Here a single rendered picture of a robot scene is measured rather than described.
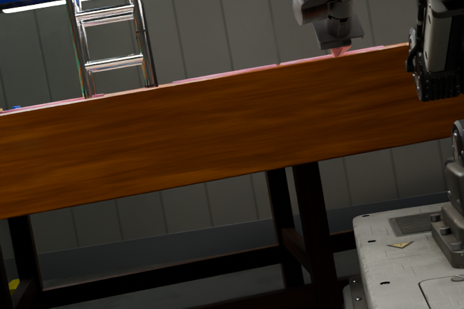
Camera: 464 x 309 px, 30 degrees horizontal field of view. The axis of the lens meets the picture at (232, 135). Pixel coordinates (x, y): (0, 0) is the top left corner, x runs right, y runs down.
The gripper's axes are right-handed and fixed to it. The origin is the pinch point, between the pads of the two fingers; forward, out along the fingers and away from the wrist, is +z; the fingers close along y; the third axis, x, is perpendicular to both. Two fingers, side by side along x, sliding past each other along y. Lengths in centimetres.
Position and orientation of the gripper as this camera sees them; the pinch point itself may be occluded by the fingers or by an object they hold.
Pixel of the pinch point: (335, 56)
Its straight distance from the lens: 196.7
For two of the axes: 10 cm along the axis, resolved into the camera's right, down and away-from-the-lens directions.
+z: 0.3, 6.0, 8.0
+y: -9.8, 1.8, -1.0
